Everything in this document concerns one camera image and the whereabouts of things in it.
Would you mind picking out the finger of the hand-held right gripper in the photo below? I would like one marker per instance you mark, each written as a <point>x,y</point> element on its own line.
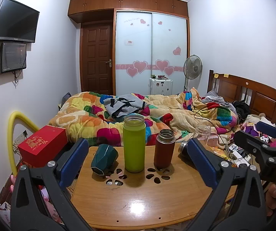
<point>251,142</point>
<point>268,128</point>

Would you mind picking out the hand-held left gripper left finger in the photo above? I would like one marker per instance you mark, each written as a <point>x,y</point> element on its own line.
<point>74,159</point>

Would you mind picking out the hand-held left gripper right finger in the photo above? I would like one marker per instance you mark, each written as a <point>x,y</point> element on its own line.
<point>201,163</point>

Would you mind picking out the dark green faceted cup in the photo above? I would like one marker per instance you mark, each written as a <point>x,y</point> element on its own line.
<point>103,160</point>

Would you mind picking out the person's right hand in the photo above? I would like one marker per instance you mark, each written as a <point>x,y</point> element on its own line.
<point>272,198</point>

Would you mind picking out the purple plush toy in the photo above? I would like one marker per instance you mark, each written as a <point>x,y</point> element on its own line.
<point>251,128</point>

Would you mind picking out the white power strip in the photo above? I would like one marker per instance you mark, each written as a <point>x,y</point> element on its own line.
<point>239,152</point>

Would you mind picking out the black metal flask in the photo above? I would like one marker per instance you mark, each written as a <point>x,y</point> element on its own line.
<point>184,149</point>

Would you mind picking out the pink small case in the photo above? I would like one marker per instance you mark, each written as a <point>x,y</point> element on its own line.
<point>214,140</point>

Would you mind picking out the clear glass jar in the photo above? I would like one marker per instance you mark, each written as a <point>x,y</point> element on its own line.
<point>201,131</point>

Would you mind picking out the black clothing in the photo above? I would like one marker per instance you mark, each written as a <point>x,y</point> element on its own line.
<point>242,108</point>

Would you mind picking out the wooden bed headboard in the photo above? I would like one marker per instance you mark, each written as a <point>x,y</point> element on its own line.
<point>256,96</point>

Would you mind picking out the red gift box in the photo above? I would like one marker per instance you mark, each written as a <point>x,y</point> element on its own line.
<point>41,146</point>

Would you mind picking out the red-brown thermos bottle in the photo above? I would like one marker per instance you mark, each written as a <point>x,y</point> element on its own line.
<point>164,150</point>

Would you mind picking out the colourful patterned blanket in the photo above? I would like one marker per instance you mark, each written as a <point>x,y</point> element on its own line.
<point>87,115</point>

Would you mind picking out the grey striped cloth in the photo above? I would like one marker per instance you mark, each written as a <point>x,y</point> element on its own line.
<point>216,98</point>

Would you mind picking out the lime green thermos bottle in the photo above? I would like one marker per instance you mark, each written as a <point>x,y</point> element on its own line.
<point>134,144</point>

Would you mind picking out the yellow foam tube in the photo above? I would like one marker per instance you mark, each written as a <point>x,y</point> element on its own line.
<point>14,130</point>

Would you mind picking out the grey and black garment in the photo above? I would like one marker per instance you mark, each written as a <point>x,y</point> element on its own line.
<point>124,104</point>

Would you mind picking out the white suitcase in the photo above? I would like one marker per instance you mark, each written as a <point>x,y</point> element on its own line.
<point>161,86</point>

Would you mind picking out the standing electric fan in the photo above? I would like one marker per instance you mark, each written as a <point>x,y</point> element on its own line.
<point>193,67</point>

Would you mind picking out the brown wooden door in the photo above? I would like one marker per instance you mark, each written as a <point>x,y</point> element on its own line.
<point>97,57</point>

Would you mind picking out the wooden wardrobe with sliding doors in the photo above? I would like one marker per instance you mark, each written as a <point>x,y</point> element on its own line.
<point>150,41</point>

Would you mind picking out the wall socket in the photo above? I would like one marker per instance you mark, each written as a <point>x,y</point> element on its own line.
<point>20,139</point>

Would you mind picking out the small wall-mounted monitor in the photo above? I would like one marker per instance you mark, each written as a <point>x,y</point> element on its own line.
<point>12,57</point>

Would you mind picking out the wall-mounted television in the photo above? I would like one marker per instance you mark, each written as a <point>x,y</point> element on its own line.
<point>15,21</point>

